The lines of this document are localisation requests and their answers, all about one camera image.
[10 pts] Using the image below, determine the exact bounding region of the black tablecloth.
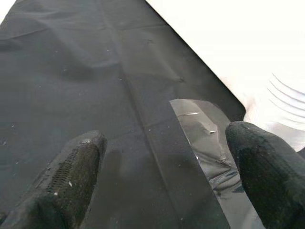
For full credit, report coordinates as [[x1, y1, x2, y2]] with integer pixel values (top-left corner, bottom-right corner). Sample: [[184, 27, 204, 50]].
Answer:
[[0, 0, 263, 229]]

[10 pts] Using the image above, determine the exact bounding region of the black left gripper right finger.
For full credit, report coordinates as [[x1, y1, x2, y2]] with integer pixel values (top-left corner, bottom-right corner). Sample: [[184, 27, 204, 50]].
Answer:
[[225, 121, 305, 229]]

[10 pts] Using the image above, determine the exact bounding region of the white plastic table top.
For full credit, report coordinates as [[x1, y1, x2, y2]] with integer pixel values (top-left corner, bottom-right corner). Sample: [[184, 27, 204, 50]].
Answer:
[[145, 0, 305, 152]]

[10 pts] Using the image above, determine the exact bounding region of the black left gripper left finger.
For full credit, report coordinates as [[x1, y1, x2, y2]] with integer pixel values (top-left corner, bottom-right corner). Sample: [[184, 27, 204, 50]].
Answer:
[[0, 130, 107, 229]]

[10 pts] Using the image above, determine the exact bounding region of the clear tape piece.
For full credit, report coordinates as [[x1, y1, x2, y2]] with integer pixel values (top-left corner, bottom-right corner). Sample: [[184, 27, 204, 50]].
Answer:
[[168, 99, 264, 229]]

